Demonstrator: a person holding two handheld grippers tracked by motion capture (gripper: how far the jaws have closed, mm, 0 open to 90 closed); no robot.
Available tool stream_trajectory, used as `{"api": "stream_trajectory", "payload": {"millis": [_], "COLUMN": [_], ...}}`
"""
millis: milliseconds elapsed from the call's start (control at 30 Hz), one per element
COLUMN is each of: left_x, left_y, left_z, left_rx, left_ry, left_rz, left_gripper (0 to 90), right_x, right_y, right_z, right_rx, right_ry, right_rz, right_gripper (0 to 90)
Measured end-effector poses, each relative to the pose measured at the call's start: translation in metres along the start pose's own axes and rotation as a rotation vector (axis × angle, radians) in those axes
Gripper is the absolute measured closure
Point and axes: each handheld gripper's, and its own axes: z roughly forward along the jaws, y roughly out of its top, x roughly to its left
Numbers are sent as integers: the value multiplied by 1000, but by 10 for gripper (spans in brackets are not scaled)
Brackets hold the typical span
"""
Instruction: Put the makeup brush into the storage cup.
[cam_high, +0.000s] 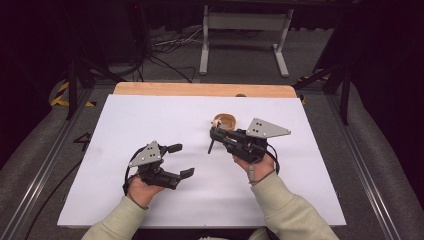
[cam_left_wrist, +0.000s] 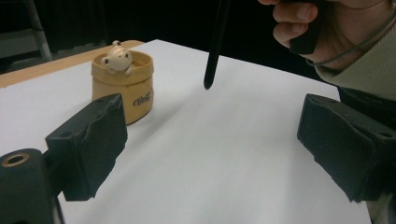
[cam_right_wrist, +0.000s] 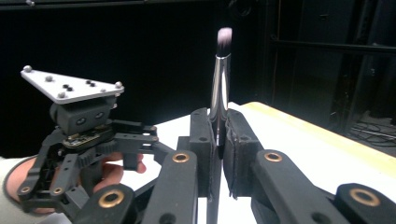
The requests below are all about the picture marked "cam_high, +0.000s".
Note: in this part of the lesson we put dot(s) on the person's right hand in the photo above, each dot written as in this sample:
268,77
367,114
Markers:
260,168

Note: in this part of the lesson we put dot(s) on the black pen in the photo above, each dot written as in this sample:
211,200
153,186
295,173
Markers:
211,146

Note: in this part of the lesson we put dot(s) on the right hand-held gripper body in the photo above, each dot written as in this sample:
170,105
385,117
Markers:
246,143

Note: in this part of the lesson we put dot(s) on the person's left hand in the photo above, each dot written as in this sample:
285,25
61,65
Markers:
143,193

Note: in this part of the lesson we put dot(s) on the aluminium floor rail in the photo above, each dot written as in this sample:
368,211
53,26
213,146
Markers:
43,170
363,166

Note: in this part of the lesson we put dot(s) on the small brown round object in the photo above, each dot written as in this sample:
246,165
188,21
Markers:
228,120

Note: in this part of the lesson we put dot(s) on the black tripod stand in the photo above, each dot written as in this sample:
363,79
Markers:
71,86
343,93

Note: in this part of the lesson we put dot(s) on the white table cover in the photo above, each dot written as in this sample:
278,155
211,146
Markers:
200,186

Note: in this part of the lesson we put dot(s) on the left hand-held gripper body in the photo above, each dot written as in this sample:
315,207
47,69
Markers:
151,166

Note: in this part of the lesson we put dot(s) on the yellow black floor tape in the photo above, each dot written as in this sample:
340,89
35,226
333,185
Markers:
60,98

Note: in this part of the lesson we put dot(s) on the grey metal stand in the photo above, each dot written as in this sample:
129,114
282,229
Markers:
245,21

